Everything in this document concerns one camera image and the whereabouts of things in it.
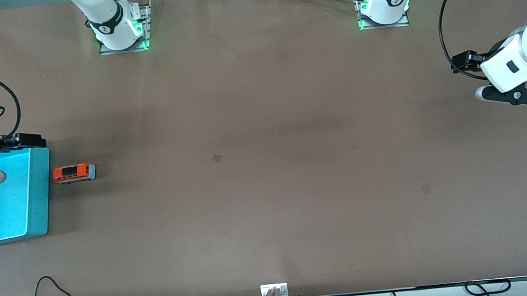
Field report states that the orange toy bus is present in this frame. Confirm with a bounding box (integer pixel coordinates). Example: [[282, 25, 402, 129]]
[[51, 161, 98, 186]]

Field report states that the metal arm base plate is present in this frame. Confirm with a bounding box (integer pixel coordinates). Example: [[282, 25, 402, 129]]
[[354, 0, 411, 33], [93, 0, 156, 56]]

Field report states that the black coiled cable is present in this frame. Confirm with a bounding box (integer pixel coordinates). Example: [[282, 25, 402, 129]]
[[463, 277, 513, 296]]

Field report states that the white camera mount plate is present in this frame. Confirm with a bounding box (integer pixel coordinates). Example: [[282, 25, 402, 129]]
[[260, 282, 289, 296]]

